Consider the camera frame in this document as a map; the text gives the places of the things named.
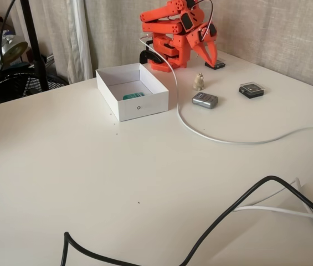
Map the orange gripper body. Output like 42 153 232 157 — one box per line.
186 23 218 47

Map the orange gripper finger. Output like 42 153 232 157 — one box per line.
192 43 214 66
206 39 217 65

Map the green cube box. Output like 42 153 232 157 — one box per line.
122 93 146 100

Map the white cardboard box bin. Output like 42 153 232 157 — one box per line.
95 63 170 122

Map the black case clear lid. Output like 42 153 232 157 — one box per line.
204 58 226 70
238 80 265 99

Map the small beige bear figurine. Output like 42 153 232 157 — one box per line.
193 72 206 91

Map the beige fabric curtain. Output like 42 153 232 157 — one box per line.
14 0 313 94

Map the grey metal tin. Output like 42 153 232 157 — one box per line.
191 92 219 110

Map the black table clamp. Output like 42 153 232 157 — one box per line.
139 41 165 65

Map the white sheer curtain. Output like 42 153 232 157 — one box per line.
66 0 94 84

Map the black stand pole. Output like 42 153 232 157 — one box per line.
20 0 49 92

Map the black floor fan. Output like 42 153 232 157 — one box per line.
0 65 68 109

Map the silver desk lamp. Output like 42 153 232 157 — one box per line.
0 34 29 67

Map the white flat panel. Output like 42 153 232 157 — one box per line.
208 177 313 266

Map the robot wire bundle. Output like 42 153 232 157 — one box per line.
189 0 214 42

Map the long white cable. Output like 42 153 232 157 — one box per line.
138 35 313 145

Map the thick black cable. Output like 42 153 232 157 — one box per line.
61 176 313 266

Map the thin black lamp cable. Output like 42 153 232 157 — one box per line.
0 0 16 67

